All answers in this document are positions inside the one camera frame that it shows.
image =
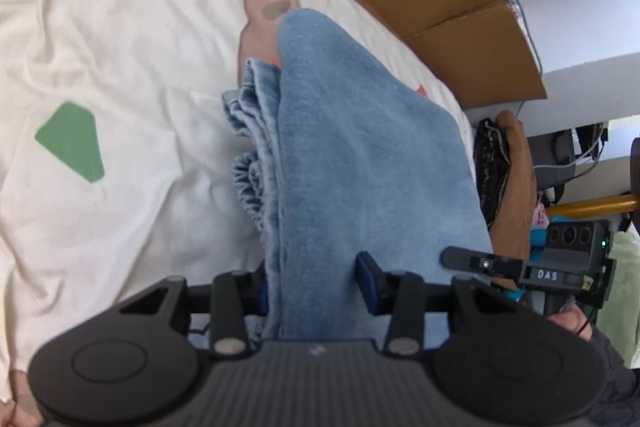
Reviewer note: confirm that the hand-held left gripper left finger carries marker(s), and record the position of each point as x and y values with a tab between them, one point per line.
263	299

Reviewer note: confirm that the black chair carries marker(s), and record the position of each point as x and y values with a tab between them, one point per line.
635	177

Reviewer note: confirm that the light blue jeans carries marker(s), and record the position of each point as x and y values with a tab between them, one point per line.
360	167

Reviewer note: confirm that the cream bear print bed sheet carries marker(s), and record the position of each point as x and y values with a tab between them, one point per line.
125	82

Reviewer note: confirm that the person's right forearm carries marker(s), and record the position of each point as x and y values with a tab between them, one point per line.
617	382

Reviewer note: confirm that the light green cloth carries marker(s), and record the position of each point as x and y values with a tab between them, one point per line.
620	287

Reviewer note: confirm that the folded brown cloth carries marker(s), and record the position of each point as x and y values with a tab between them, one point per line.
515	187

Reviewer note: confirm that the person's right hand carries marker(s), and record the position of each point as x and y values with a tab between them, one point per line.
572	323

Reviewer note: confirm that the leopard print cloth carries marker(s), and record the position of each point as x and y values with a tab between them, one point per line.
490	172

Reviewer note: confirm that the yellow wooden bar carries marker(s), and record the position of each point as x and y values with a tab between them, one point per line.
592	207

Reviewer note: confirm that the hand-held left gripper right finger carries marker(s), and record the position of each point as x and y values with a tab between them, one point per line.
367	287

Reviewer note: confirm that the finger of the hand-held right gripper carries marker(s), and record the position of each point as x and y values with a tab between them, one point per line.
480	263

